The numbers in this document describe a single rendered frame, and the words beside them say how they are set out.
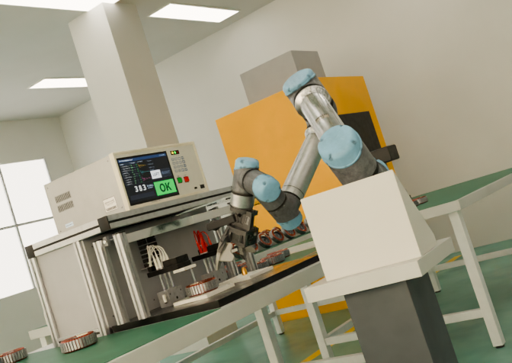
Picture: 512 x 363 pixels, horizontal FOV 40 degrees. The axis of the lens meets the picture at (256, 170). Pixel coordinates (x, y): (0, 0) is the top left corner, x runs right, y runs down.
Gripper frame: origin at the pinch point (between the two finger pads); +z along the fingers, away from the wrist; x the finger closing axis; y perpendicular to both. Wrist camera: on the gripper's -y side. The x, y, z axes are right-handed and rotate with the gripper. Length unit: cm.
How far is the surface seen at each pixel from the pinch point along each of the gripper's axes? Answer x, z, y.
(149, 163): 7.9, -22.5, -43.9
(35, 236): 433, 257, -606
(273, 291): 2.2, 4.3, 16.4
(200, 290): -4.6, 9.8, -7.0
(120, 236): -20.0, -5.5, -29.1
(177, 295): 0.8, 17.6, -19.8
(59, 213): -8, 1, -71
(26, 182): 444, 192, -643
